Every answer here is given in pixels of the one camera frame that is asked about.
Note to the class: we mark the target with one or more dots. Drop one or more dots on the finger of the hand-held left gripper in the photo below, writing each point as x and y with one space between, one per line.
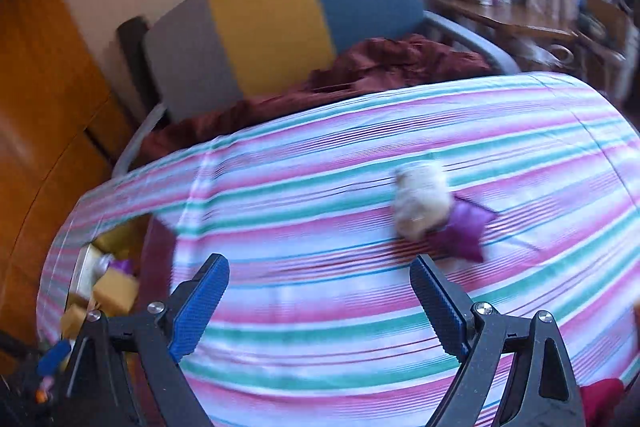
54 357

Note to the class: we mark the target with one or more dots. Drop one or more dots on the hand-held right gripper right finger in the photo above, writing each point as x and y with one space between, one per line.
440 307

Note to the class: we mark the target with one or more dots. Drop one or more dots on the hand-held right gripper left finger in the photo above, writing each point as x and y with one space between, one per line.
200 307

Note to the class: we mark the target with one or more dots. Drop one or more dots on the maroon gift box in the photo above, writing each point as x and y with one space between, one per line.
160 257

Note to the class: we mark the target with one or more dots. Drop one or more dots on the yellow sponge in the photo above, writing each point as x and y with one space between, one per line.
117 294
75 319

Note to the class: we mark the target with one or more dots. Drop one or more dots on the purple pouch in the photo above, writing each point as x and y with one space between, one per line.
465 229
122 266

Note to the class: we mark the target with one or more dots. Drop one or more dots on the white carton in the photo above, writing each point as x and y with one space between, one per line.
85 272

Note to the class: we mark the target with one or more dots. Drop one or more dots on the white sock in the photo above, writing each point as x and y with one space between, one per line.
420 202

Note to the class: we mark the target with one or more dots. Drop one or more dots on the striped bed sheet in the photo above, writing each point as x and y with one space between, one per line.
350 147

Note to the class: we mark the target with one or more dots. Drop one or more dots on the red cloth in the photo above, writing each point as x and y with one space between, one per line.
602 402

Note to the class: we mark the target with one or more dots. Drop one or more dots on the maroon blanket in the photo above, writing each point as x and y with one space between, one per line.
390 62

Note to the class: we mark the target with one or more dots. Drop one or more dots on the wooden wardrobe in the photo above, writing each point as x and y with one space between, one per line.
45 107

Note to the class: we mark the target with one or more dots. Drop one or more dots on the trash bin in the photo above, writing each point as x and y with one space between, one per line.
537 52

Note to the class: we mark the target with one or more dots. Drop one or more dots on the dark brown board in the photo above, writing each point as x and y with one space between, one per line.
132 42

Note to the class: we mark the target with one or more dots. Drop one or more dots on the grey yellow blue sofa chair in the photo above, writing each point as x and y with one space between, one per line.
270 22

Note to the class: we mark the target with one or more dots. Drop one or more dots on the wooden table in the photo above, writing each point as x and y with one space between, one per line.
500 14

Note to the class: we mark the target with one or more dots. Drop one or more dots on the wooden chair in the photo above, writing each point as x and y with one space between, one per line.
610 17

